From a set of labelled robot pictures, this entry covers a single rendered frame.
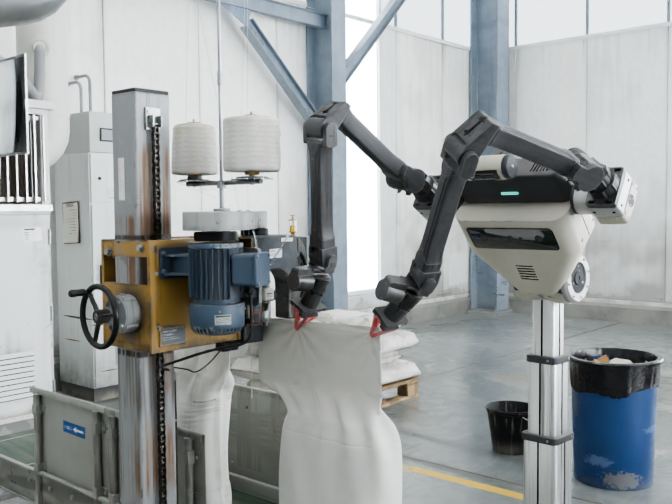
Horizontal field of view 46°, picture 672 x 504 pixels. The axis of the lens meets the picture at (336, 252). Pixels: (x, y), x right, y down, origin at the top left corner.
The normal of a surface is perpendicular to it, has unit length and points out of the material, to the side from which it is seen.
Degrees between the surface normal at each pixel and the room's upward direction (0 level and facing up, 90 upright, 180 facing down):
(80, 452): 90
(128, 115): 90
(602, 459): 93
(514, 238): 130
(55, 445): 90
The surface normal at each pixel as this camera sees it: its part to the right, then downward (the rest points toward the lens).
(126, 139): -0.66, 0.04
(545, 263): -0.53, 0.68
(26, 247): 0.75, 0.03
